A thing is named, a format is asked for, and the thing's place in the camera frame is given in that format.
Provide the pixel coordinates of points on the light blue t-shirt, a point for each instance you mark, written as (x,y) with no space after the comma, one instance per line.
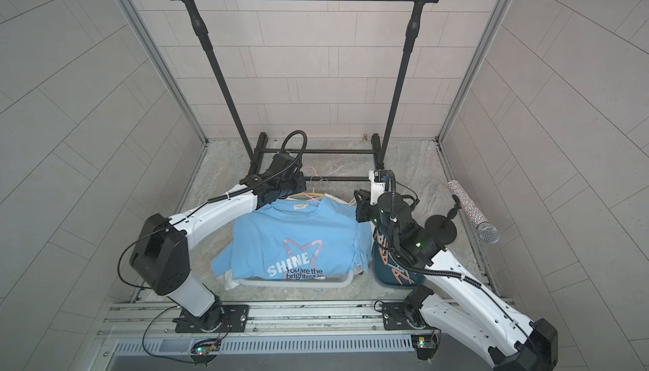
(296,241)

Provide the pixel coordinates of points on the teal clothespin tray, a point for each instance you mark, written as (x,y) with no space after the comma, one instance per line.
(389,274)

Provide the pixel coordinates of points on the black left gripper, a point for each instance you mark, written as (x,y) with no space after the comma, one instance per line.
(302,186)

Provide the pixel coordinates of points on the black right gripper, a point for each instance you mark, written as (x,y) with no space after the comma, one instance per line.
(362,210)

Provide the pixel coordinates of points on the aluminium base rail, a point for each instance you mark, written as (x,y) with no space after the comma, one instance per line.
(158,329)

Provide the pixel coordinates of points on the white laundry basket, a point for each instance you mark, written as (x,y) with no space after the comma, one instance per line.
(323,282)

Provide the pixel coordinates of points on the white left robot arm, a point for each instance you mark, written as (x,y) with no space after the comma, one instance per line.
(161,254)

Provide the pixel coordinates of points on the black clothes rack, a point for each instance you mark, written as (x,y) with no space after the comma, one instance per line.
(334,68)

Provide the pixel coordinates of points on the pink wire hanger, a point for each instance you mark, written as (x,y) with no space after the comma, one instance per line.
(310,194)

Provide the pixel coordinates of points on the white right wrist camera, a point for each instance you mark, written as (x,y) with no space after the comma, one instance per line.
(379,180)

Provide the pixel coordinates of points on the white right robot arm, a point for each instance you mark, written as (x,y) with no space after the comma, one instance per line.
(452,300)

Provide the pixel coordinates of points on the glitter microphone on stand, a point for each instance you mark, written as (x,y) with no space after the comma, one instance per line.
(444,230)

